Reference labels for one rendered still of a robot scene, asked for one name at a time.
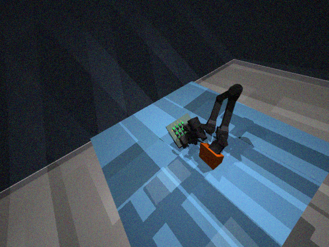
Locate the grey switch panel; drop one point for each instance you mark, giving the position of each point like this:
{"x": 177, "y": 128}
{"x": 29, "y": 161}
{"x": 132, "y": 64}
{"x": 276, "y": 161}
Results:
{"x": 176, "y": 128}

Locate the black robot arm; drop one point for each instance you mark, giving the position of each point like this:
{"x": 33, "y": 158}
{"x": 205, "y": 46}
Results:
{"x": 222, "y": 131}

